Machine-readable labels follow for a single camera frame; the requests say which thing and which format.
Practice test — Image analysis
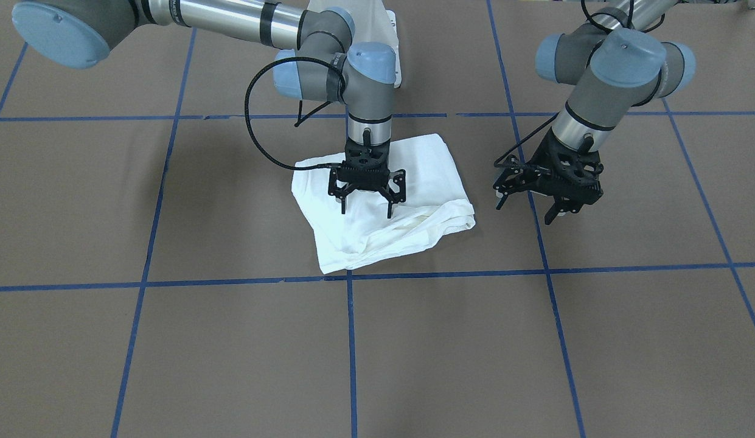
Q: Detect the white camera mast pedestal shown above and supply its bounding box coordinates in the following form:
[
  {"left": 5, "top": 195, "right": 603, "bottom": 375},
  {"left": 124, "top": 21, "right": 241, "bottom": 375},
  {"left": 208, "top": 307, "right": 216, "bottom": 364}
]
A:
[{"left": 307, "top": 1, "right": 402, "bottom": 89}]

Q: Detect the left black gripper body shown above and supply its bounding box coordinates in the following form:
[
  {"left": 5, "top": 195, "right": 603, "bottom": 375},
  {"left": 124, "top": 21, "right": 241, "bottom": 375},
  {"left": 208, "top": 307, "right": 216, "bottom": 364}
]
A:
[{"left": 523, "top": 130, "right": 604, "bottom": 205}]

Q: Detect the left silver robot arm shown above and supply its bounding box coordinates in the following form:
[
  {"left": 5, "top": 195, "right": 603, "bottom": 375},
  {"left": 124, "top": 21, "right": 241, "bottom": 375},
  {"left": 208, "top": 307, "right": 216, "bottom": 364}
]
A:
[{"left": 493, "top": 1, "right": 697, "bottom": 224}]

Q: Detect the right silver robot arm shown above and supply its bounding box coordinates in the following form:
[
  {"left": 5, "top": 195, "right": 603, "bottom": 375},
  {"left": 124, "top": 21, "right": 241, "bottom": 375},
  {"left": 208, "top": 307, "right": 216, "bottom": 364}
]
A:
[{"left": 11, "top": 1, "right": 407, "bottom": 215}]

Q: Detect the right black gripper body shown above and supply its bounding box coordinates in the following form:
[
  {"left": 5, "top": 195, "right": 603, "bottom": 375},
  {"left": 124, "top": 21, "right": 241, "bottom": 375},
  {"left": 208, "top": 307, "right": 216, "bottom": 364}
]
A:
[{"left": 335, "top": 138, "right": 389, "bottom": 192}]

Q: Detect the white long sleeve printed shirt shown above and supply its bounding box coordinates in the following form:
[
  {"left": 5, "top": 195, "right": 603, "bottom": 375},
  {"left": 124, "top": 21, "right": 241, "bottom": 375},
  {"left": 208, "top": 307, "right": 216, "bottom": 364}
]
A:
[{"left": 291, "top": 133, "right": 476, "bottom": 274}]

